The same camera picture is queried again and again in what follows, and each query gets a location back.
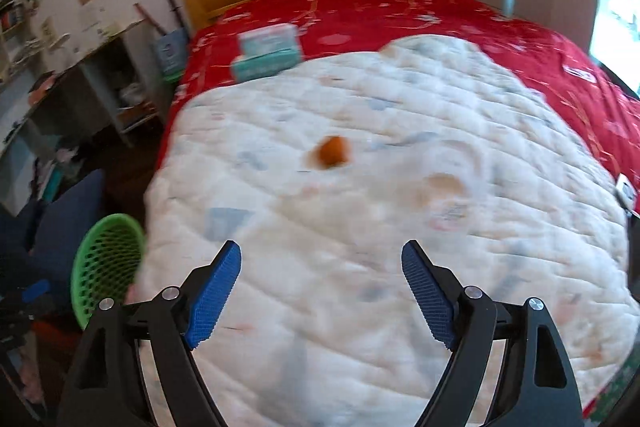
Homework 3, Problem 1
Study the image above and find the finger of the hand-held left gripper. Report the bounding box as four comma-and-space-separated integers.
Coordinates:
21, 279, 52, 304

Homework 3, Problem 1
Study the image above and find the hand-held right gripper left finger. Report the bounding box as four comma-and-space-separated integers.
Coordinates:
59, 239, 243, 427

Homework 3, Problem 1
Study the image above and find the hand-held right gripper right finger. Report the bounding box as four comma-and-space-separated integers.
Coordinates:
401, 239, 586, 427

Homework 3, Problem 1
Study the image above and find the green mesh plastic basket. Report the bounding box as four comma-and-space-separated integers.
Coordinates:
70, 213, 147, 330

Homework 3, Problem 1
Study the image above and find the small orange fruit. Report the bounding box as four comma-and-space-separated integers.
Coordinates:
307, 135, 351, 170

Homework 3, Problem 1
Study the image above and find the dark blue cloth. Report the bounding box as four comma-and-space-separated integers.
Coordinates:
30, 169, 108, 288

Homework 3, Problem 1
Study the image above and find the white quilted blanket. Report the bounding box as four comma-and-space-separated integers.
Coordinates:
125, 34, 640, 427

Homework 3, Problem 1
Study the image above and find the white desk shelf unit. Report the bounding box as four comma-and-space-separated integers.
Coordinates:
0, 19, 171, 148

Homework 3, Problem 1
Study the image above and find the white power bank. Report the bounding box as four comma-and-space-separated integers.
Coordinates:
616, 175, 636, 210

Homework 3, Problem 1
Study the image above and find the teal tissue pack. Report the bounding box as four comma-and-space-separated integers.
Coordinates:
237, 23, 301, 58
230, 47, 305, 84

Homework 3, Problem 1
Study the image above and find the blue gift bag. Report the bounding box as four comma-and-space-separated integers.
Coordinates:
152, 29, 190, 75

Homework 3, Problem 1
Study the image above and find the red long stick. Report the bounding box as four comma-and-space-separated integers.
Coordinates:
134, 3, 168, 35

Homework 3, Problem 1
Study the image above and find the dark long stick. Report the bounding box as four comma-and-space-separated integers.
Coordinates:
161, 0, 188, 32

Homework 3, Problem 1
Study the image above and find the glass balcony door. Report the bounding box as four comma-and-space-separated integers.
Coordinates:
590, 0, 640, 98

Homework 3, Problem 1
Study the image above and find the wall bookshelf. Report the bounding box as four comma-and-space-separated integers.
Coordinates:
0, 0, 38, 78

